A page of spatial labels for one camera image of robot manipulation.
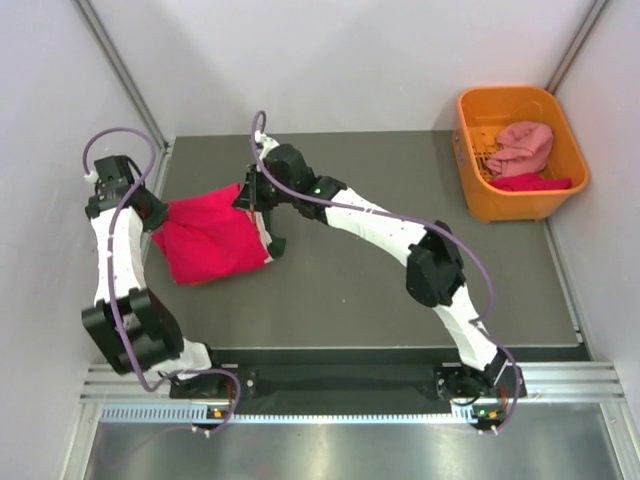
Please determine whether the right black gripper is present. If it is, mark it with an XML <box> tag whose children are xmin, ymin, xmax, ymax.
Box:
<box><xmin>234</xmin><ymin>165</ymin><xmax>298</xmax><ymax>213</ymax></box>

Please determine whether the magenta t-shirt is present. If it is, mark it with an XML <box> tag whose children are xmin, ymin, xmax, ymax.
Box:
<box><xmin>152</xmin><ymin>183</ymin><xmax>272</xmax><ymax>285</ymax></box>

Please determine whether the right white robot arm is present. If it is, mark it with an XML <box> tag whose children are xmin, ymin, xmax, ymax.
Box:
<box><xmin>233</xmin><ymin>135</ymin><xmax>507</xmax><ymax>396</ymax></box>

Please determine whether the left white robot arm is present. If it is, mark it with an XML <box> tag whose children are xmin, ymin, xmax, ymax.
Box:
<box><xmin>81</xmin><ymin>155</ymin><xmax>227</xmax><ymax>397</ymax></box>

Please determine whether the orange plastic basket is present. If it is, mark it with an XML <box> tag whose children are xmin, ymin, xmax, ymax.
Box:
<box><xmin>453</xmin><ymin>86</ymin><xmax>590</xmax><ymax>223</ymax></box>

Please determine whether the dusty pink shirt in basket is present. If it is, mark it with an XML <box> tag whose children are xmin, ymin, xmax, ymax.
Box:
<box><xmin>484</xmin><ymin>121</ymin><xmax>554</xmax><ymax>178</ymax></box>

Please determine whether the magenta shirt in basket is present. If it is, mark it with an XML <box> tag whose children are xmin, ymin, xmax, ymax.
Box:
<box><xmin>489</xmin><ymin>173</ymin><xmax>572</xmax><ymax>192</ymax></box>

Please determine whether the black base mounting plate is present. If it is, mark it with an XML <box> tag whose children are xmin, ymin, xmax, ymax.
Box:
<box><xmin>169</xmin><ymin>349</ymin><xmax>531</xmax><ymax>416</ymax></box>

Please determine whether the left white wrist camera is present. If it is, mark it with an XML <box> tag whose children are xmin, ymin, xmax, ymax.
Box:
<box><xmin>84</xmin><ymin>170</ymin><xmax>99</xmax><ymax>184</ymax></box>

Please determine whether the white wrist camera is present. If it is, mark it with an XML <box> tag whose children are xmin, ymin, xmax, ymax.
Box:
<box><xmin>84</xmin><ymin>170</ymin><xmax>99</xmax><ymax>184</ymax></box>
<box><xmin>252</xmin><ymin>130</ymin><xmax>280</xmax><ymax>160</ymax></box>

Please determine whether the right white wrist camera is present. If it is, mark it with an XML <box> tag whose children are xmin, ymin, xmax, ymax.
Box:
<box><xmin>252</xmin><ymin>130</ymin><xmax>280</xmax><ymax>160</ymax></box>

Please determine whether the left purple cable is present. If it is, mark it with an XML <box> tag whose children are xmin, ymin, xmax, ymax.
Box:
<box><xmin>82</xmin><ymin>128</ymin><xmax>242</xmax><ymax>436</ymax></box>

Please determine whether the grey slotted cable duct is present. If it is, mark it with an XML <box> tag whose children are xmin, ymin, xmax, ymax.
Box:
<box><xmin>101</xmin><ymin>404</ymin><xmax>477</xmax><ymax>425</ymax></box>

